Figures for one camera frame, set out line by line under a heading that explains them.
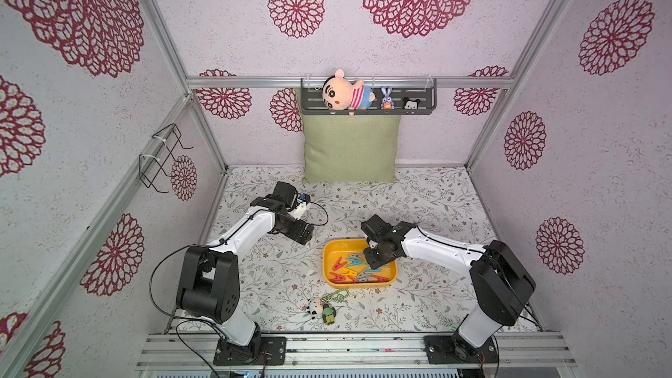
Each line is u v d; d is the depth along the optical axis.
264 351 0.73
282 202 0.71
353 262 0.90
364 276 0.87
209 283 0.45
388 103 0.90
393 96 0.92
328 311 0.80
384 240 0.66
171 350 0.75
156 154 0.75
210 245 0.48
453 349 0.66
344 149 0.99
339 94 0.83
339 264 0.90
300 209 0.83
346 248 0.92
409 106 0.92
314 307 0.80
